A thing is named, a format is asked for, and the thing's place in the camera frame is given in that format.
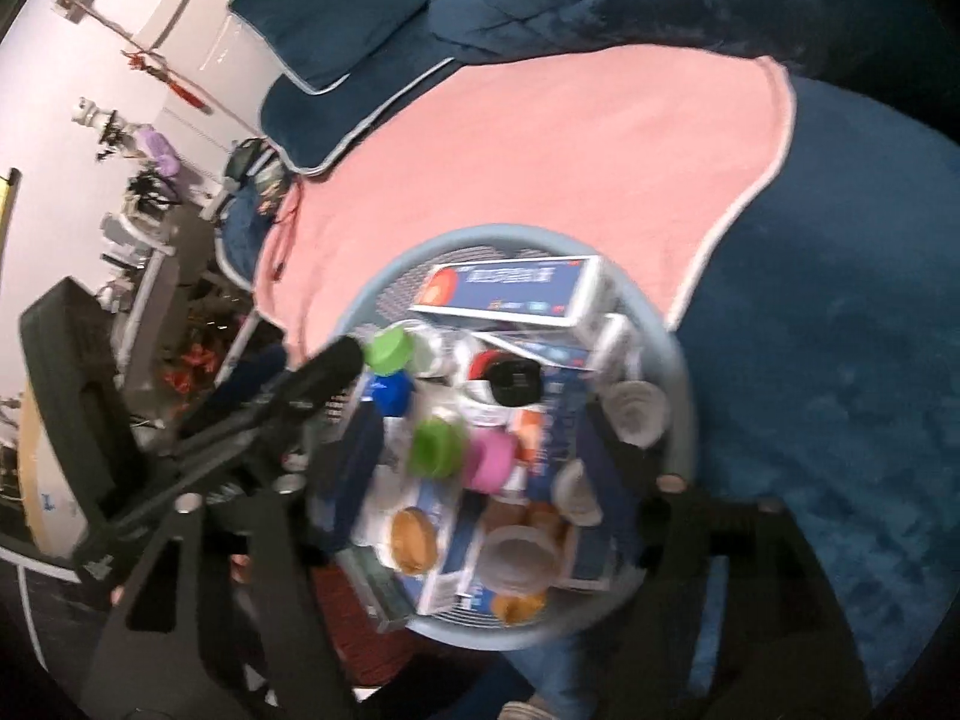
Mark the dark blue pillow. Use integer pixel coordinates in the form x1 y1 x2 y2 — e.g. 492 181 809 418
228 0 459 176

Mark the green bottle cap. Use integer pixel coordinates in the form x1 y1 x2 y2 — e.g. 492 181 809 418
409 416 467 478
364 327 415 376

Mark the silver cap with QR code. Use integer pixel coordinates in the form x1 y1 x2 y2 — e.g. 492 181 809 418
475 525 562 596

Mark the blue bottle cap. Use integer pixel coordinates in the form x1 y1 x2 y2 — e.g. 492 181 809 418
364 369 413 418

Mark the brown bottle cap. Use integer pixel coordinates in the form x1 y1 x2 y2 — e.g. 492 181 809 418
389 507 438 575

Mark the light blue mesh basket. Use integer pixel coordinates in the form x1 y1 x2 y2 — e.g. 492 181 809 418
338 224 697 652

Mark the blue white medicine box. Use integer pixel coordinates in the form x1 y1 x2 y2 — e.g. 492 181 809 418
410 255 617 333

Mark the pink bottle cap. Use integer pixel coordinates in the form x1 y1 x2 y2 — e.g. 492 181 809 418
462 429 517 494

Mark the pink towel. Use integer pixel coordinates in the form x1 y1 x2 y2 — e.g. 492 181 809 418
254 46 797 359

